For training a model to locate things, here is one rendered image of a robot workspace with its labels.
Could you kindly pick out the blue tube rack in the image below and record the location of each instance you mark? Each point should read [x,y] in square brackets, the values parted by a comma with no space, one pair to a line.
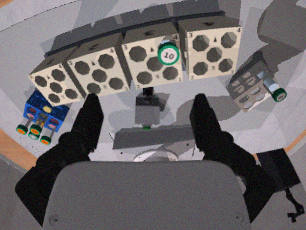
[62,109]

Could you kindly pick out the beige bucket adapter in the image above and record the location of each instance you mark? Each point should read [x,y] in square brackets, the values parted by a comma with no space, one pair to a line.
[115,66]
[66,87]
[210,41]
[149,38]

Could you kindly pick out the white tube rack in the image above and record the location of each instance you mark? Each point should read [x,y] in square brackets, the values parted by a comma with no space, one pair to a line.
[252,84]

